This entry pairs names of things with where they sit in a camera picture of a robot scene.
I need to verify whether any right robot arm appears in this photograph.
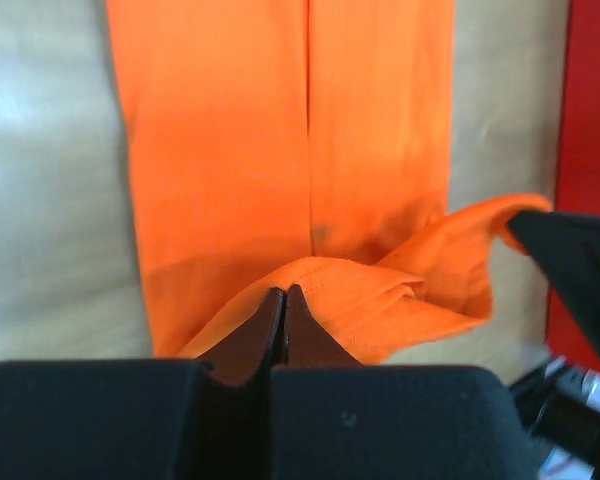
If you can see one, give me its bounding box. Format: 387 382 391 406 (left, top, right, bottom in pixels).
507 210 600 479

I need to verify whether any orange t-shirt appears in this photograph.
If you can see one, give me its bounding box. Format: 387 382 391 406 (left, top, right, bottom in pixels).
107 1 552 364

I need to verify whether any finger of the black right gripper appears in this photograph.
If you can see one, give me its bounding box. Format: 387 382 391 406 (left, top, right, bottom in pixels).
507 210 600 371

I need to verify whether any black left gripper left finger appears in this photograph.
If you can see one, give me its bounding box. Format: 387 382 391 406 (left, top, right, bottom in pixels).
0 288 285 479

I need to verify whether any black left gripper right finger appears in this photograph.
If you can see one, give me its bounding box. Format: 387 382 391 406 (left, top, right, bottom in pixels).
268 285 538 479

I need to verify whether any red plastic bin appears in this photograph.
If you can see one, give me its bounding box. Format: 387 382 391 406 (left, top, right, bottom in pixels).
544 0 600 381

